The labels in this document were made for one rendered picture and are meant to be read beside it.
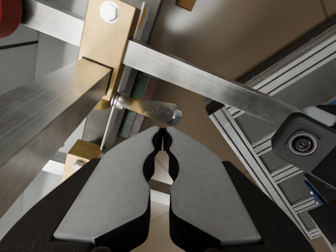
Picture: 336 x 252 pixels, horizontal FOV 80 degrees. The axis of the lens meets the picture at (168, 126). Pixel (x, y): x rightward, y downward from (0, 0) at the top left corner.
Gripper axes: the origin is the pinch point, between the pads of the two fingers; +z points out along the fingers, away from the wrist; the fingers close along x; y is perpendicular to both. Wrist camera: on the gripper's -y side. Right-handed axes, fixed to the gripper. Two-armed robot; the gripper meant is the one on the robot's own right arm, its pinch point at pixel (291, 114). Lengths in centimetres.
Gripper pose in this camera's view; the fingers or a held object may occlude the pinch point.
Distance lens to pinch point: 38.0
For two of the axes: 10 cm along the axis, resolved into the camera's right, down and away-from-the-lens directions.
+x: 3.7, -8.2, -4.3
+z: 0.0, -4.6, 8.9
